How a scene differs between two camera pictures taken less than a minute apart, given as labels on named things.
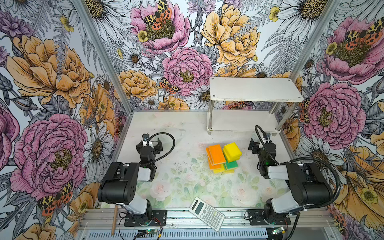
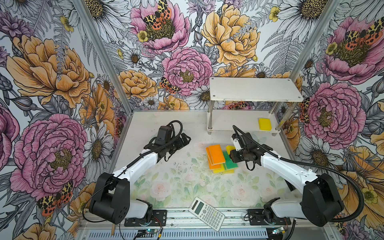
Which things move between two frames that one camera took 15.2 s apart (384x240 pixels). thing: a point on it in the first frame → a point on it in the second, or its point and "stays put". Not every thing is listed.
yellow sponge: [232, 152] → [265, 124]
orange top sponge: [216, 154] stays put
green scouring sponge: [231, 165] stays put
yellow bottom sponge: [223, 170] stays put
